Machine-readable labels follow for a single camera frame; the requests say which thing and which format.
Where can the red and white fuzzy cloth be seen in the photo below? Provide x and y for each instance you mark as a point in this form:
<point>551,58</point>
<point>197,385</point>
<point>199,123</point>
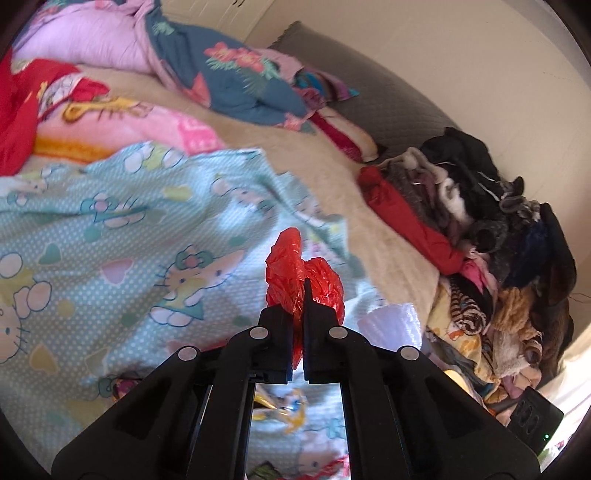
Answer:
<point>344,136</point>

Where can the pile of mixed clothes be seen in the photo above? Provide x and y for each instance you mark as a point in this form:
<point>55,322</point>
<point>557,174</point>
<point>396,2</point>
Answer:
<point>485,230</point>

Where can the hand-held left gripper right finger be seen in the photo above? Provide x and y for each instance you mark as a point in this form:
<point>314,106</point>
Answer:
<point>316,344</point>

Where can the red plastic bag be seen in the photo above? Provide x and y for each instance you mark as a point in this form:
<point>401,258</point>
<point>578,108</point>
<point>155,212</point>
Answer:
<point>286,272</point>

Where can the blue floral quilt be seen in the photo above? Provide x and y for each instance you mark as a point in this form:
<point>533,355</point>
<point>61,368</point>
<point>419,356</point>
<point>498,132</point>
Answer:
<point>221,78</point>

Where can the grey padded headboard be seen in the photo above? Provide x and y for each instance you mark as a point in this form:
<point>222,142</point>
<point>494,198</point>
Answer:
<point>383,97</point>

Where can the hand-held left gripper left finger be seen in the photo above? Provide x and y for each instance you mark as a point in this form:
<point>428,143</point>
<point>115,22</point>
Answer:
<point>281,344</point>

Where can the colourful striped cloth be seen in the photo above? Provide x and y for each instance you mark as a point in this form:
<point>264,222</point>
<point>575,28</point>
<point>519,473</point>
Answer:
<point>323,87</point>

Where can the pink printed blanket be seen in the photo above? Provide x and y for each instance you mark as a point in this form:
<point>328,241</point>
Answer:
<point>138,122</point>

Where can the beige fleece blanket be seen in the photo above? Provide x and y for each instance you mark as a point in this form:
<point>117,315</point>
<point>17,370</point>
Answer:
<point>323,175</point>

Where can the light blue cat-print blanket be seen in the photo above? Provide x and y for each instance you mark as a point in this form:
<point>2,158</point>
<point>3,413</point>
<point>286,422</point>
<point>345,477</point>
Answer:
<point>115,240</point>

